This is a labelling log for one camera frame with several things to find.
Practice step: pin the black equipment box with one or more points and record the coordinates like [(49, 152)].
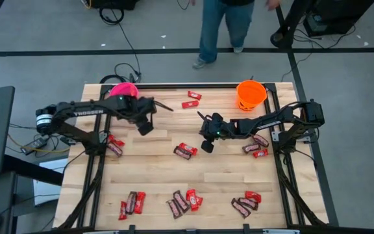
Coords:
[(336, 16)]

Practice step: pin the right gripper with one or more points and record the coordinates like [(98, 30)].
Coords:
[(213, 130)]

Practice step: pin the small black connector box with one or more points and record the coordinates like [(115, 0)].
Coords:
[(68, 140)]

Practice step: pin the black case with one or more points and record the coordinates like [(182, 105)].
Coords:
[(115, 3)]

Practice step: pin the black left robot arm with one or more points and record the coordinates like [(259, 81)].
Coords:
[(86, 112)]

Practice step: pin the black power adapter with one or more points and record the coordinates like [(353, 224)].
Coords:
[(33, 145)]

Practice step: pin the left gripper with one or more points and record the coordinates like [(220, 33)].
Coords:
[(143, 110)]

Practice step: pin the orange halloween bucket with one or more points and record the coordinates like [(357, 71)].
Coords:
[(251, 94)]

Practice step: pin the person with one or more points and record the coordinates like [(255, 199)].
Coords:
[(211, 32)]

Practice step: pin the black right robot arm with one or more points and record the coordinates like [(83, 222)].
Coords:
[(265, 125)]

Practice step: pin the white sheet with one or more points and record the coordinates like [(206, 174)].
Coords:
[(49, 195)]

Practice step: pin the pink halloween bucket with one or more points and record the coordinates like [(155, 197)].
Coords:
[(123, 88)]

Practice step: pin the black stand base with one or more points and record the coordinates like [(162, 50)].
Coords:
[(282, 35)]

